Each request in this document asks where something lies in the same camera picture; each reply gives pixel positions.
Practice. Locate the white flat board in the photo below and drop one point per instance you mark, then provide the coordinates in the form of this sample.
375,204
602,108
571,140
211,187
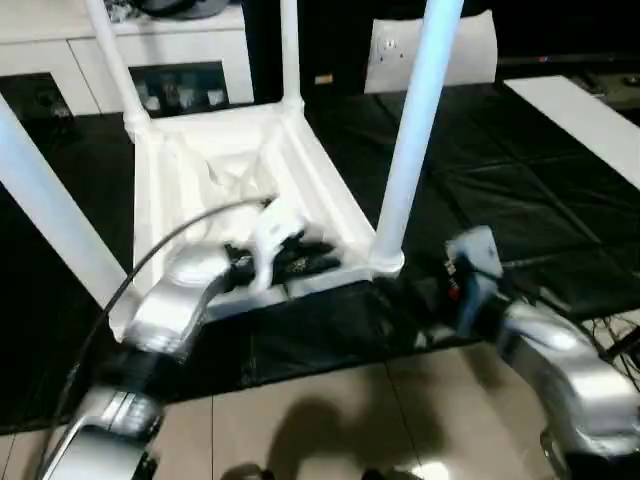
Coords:
575,115

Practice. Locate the dark robot right foot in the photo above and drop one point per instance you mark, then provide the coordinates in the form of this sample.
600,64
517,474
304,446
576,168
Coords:
377,475

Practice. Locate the white glass-door cabinet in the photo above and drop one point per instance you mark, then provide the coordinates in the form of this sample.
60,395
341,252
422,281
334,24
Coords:
50,55

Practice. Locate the black box with gold label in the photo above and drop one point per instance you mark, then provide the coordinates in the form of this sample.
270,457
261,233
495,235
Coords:
340,50

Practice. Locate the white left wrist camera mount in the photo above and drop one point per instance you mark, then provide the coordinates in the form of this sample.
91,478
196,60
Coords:
275,230

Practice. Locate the dark robot foot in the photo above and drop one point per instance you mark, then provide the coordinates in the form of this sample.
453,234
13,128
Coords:
377,475
242,474

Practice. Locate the black television screen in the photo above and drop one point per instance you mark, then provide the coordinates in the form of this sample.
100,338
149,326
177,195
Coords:
565,27

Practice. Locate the grey helmet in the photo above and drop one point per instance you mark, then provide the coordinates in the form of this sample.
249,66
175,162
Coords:
185,7

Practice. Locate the white bag with round fitting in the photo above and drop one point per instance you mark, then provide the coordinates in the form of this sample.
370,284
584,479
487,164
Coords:
470,55

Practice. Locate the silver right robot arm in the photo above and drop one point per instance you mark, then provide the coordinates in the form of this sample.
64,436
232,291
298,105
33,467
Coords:
565,365

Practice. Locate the black tangled items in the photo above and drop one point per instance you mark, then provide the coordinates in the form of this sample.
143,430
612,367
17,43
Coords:
120,12

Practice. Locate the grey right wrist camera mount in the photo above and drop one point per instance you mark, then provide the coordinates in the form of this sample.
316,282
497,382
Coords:
480,245

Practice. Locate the dark robot left foot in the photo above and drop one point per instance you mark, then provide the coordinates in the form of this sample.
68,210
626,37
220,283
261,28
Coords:
242,474

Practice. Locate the black table mat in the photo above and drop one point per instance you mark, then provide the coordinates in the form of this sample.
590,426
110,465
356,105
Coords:
500,175

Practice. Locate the black metal stand leg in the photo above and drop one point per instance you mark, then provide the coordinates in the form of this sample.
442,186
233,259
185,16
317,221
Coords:
622,346

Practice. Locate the white plastic table top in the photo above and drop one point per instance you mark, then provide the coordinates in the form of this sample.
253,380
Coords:
165,165

